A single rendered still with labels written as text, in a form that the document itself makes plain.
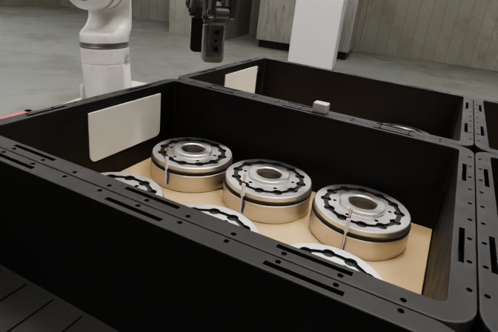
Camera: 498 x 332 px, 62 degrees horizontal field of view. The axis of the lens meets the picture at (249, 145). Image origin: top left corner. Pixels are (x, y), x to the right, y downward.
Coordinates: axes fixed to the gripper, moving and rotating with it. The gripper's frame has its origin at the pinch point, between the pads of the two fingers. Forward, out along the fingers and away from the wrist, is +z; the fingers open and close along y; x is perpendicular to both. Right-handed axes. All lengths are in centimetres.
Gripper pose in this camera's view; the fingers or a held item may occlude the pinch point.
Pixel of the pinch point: (205, 42)
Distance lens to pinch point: 46.5
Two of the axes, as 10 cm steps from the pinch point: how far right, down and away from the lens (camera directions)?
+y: 3.2, 3.8, -8.7
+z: -1.0, 9.3, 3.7
